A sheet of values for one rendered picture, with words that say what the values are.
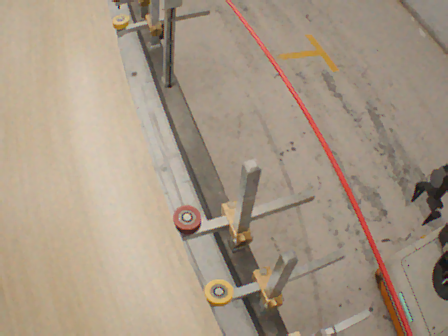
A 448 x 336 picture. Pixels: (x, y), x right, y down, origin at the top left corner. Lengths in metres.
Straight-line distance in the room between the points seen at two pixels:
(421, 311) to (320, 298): 0.60
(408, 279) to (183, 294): 1.23
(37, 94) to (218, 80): 1.49
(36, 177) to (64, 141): 0.18
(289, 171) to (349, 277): 0.70
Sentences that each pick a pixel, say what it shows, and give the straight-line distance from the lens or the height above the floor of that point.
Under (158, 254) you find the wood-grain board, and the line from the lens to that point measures 1.42.
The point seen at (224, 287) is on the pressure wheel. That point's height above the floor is 0.90.
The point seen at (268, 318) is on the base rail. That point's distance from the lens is 1.57.
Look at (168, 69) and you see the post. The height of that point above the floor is 0.80.
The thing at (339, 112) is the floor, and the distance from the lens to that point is 3.04.
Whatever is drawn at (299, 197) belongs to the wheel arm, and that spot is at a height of 0.82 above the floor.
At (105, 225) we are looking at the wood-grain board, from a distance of 1.48.
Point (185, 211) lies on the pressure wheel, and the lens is 1.48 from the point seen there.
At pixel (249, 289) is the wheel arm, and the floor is 0.84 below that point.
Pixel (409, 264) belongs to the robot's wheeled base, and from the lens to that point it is 2.30.
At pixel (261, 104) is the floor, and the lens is 2.95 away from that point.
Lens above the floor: 2.19
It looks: 55 degrees down
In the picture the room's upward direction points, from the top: 6 degrees clockwise
